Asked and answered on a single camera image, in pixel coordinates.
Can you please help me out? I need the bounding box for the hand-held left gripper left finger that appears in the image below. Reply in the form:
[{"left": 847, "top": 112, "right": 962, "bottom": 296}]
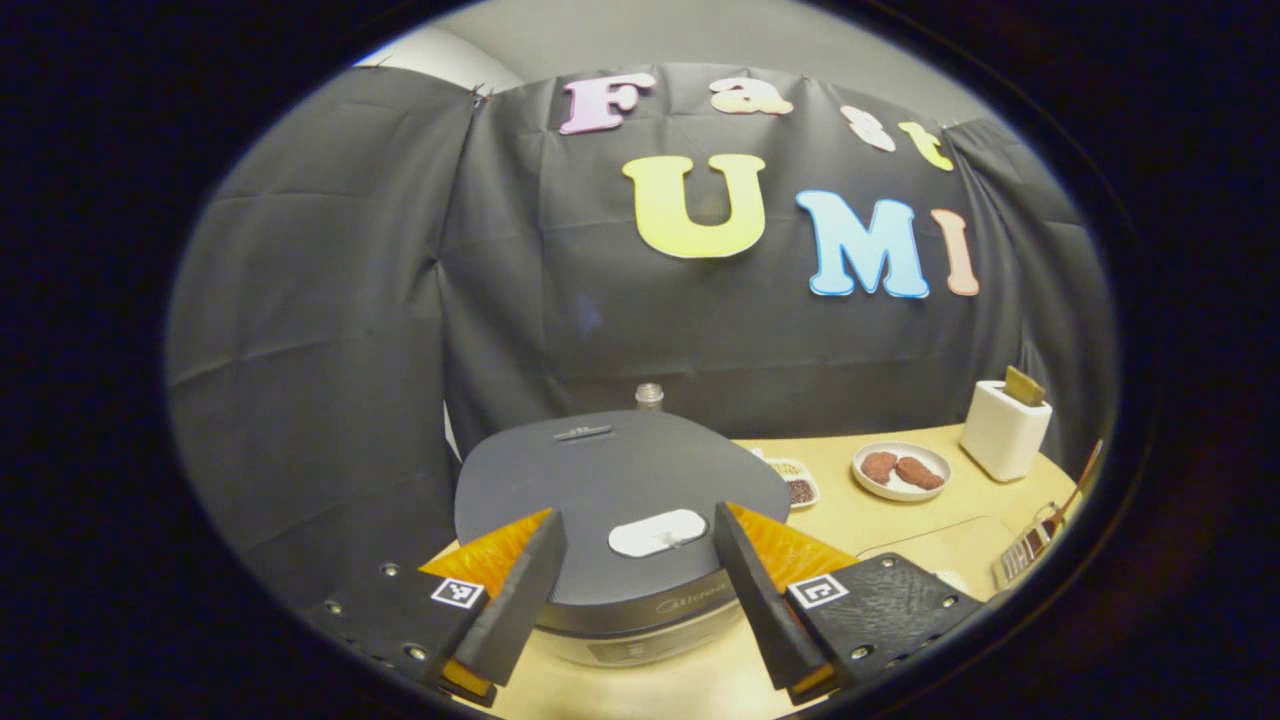
[{"left": 305, "top": 508, "right": 569, "bottom": 706}]

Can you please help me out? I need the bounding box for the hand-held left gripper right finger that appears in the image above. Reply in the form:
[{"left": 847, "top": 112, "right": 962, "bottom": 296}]
[{"left": 712, "top": 500, "right": 986, "bottom": 706}]

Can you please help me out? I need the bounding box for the grey silver rice cooker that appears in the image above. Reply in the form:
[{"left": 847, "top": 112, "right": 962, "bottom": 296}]
[{"left": 453, "top": 408, "right": 793, "bottom": 666}]

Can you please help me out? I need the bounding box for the metal wire chopstick holder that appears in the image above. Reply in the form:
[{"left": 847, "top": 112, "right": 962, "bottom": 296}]
[{"left": 992, "top": 505, "right": 1076, "bottom": 591}]

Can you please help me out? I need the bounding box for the white ceramic utensil holder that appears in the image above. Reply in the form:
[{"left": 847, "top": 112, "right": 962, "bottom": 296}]
[{"left": 959, "top": 380, "right": 1053, "bottom": 483}]

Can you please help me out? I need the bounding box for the white divided dish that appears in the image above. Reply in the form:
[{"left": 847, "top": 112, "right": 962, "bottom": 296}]
[{"left": 750, "top": 447, "right": 823, "bottom": 511}]

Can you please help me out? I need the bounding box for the white round plate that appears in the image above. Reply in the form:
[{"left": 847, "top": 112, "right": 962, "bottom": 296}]
[{"left": 852, "top": 441, "right": 953, "bottom": 502}]

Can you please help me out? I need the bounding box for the black backdrop cloth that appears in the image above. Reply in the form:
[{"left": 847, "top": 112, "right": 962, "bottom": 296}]
[{"left": 165, "top": 62, "right": 1119, "bottom": 601}]

